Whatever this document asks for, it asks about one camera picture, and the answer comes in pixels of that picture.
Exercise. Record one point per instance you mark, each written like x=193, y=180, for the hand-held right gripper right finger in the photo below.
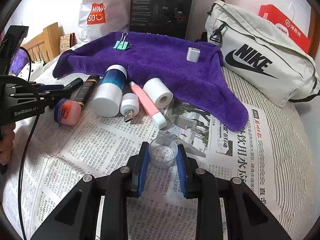
x=181, y=172

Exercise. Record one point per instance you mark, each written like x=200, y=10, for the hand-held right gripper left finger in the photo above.
x=142, y=171

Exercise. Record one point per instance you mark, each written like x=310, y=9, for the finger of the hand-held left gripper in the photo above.
x=51, y=99
x=53, y=87

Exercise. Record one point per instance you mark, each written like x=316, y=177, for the black cosmetic tube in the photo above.
x=75, y=83

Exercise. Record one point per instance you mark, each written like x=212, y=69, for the pink lip balm jar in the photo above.
x=68, y=112

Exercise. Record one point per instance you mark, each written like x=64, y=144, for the small clear plastic cup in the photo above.
x=162, y=156

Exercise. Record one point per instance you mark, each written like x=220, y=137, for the dark brown gold tube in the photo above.
x=86, y=90

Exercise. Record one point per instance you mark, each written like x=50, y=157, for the blue and white bottle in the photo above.
x=110, y=90

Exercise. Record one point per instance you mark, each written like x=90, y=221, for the pink and white pen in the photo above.
x=147, y=102

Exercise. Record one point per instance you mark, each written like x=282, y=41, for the small white USB light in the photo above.
x=128, y=102

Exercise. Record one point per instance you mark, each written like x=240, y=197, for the white tape roll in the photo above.
x=155, y=87

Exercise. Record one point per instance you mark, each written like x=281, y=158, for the person's left hand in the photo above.
x=6, y=143

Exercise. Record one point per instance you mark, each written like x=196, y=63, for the purple fluffy pillow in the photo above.
x=17, y=62

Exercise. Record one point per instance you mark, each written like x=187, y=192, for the brown patterned card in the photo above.
x=66, y=42

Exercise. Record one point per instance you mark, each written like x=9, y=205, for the wooden headboard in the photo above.
x=50, y=40

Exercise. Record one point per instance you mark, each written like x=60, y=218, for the newspaper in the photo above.
x=87, y=142

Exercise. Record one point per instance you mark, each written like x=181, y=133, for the white shopping bag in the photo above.
x=105, y=30

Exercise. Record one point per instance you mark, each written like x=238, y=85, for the mint green binder clip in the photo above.
x=121, y=45

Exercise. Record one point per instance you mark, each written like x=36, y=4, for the purple towel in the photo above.
x=162, y=75

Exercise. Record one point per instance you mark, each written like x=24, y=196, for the white charger plug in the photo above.
x=192, y=55

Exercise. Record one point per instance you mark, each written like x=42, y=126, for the black headset box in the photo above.
x=150, y=10

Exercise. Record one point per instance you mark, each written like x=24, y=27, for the beige sling bag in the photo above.
x=275, y=55

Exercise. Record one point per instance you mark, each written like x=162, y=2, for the red paper bag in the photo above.
x=295, y=30

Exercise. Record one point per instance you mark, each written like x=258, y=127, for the wooden frame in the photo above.
x=314, y=35

